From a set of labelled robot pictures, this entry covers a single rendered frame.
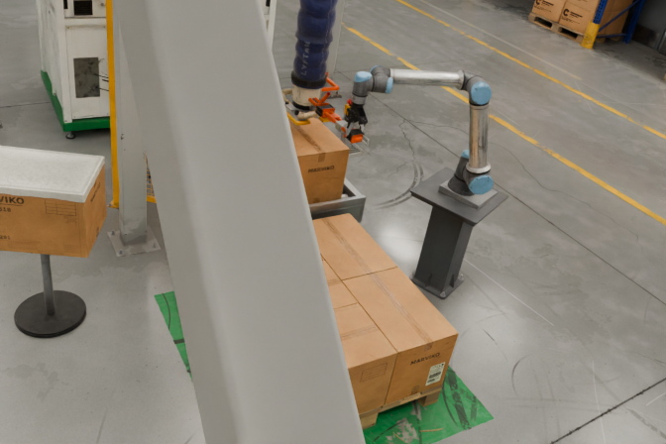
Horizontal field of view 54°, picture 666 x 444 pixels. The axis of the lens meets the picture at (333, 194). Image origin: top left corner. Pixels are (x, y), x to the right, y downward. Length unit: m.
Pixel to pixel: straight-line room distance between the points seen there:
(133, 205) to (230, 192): 4.35
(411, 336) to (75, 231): 1.83
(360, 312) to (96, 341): 1.56
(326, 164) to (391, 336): 1.29
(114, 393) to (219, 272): 3.60
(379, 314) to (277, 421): 3.34
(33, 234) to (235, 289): 3.47
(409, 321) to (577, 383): 1.33
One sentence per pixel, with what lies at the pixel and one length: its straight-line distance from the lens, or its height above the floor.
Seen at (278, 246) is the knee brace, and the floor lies 2.73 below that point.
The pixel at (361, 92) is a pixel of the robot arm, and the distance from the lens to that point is 3.72.
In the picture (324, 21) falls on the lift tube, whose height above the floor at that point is 1.74.
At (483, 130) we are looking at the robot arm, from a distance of 4.01.
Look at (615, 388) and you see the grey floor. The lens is 4.64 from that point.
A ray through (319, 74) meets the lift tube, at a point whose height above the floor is 1.39.
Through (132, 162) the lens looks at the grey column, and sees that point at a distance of 4.47.
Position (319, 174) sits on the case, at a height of 0.78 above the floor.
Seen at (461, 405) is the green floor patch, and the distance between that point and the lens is 4.08.
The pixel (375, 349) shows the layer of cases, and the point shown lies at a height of 0.54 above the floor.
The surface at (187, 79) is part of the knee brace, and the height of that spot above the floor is 2.79.
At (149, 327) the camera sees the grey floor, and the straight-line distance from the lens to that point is 4.22.
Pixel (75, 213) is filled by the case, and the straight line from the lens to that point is 3.60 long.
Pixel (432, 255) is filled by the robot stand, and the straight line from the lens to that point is 4.65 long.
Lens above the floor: 2.92
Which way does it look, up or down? 31 degrees down
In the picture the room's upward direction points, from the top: 10 degrees clockwise
